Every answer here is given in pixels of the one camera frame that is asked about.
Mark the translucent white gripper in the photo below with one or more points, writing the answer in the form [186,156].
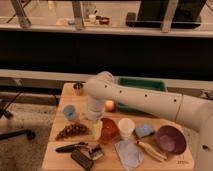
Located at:
[97,128]

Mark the purple grape bunch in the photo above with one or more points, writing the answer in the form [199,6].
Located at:
[72,130]

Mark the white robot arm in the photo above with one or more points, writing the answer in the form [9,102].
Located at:
[188,111]

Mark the red bowl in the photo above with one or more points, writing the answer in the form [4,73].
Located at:
[109,131]

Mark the purple bowl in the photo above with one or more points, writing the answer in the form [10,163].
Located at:
[171,140]

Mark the yellow red apple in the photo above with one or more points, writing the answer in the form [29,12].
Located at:
[110,106]

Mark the small black white brush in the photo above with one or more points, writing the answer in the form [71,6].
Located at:
[96,152]

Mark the wooden table board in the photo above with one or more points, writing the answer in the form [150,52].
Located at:
[54,161]

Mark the white paper cup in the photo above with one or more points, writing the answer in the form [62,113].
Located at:
[126,127]

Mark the small blue cup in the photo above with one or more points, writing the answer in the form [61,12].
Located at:
[69,112]

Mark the black remote control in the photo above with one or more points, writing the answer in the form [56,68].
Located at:
[82,160]

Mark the small metal cup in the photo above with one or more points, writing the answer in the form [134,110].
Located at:
[78,88]

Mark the light blue cloth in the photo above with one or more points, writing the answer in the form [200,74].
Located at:
[130,155]

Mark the blue sponge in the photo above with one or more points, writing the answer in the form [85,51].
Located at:
[144,130]

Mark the green plastic tray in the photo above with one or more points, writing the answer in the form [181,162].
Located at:
[138,83]

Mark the black handled tool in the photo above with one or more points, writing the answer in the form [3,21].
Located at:
[71,147]

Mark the cream handled tongs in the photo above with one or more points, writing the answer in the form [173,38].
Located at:
[152,151]

